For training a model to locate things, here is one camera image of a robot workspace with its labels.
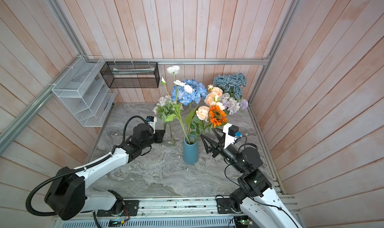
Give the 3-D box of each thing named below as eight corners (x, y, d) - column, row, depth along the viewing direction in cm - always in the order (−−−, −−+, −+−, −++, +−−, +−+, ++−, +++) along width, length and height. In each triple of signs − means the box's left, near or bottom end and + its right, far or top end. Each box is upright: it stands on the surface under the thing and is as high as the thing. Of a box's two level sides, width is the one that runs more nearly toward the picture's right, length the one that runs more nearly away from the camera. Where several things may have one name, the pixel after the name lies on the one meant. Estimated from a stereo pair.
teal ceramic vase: (184, 165, 90) (183, 148, 73) (184, 152, 95) (183, 134, 78) (196, 165, 90) (198, 148, 73) (196, 152, 95) (197, 134, 78)
